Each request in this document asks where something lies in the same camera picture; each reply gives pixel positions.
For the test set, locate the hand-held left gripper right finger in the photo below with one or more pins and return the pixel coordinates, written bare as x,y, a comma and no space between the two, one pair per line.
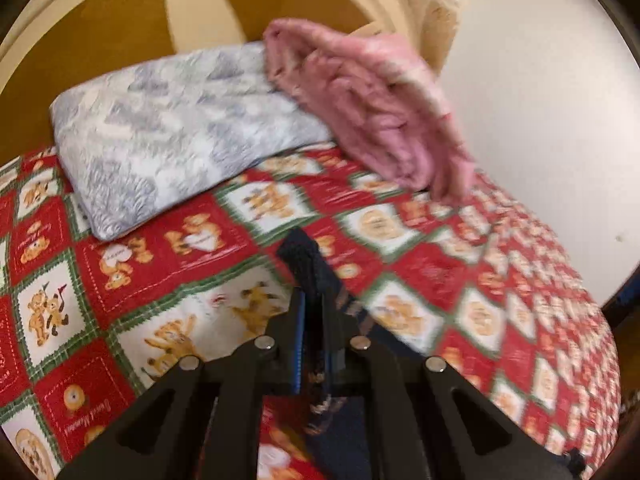
326,360

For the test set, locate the beige patterned curtain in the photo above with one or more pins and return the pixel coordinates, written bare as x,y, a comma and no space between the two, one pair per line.
440,10

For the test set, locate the grey patterned pillow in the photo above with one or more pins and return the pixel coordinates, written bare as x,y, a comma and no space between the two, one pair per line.
175,135

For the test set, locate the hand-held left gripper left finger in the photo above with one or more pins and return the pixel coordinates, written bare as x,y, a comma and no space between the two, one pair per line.
298,345

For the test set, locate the red bear printed bedspread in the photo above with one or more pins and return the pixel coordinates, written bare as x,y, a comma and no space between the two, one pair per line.
150,265

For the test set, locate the pink folded blanket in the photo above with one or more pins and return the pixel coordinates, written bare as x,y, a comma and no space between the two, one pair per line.
360,100

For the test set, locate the cream and brown headboard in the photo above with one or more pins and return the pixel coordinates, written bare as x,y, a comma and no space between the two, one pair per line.
100,35

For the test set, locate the navy knitted sweater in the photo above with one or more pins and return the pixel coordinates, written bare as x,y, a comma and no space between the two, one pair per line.
305,255

